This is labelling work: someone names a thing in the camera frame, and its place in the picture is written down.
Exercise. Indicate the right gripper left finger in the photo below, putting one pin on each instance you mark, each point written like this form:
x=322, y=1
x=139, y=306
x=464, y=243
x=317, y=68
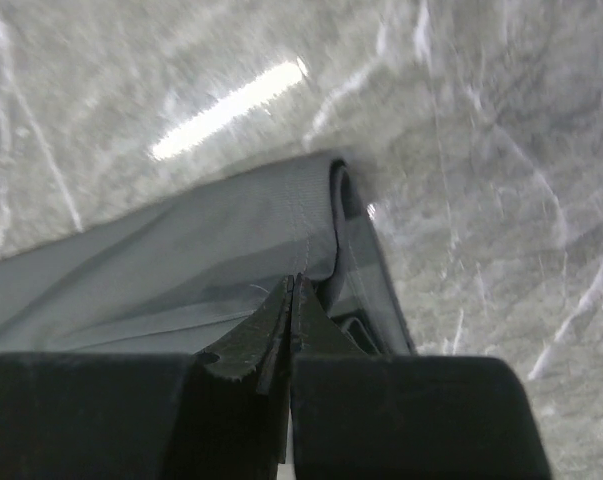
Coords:
x=220, y=413

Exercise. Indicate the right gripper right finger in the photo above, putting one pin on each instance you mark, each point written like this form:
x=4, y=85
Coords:
x=361, y=416

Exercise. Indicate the dark grey t shirt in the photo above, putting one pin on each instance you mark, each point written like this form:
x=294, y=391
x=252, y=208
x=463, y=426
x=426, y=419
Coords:
x=178, y=274

